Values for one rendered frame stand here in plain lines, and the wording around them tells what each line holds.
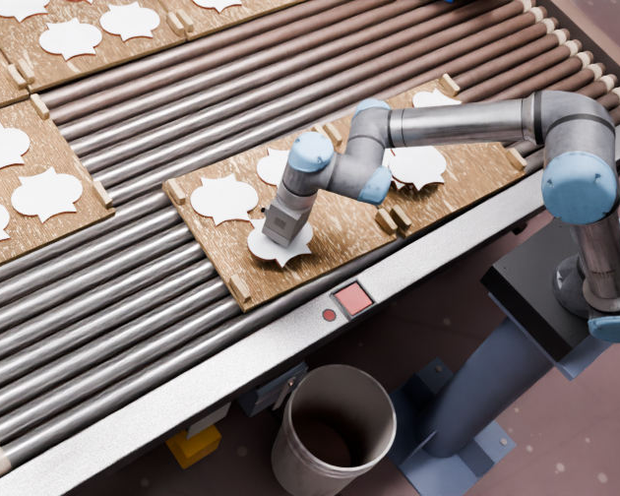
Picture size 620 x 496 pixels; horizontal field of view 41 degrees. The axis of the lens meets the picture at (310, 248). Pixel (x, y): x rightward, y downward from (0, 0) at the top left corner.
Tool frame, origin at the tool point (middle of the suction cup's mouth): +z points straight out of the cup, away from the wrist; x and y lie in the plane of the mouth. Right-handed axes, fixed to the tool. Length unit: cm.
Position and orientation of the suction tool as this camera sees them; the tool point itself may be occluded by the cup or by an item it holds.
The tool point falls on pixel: (279, 239)
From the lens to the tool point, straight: 177.2
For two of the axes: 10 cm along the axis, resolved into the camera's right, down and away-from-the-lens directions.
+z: -2.2, 5.3, 8.2
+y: -4.9, 6.6, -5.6
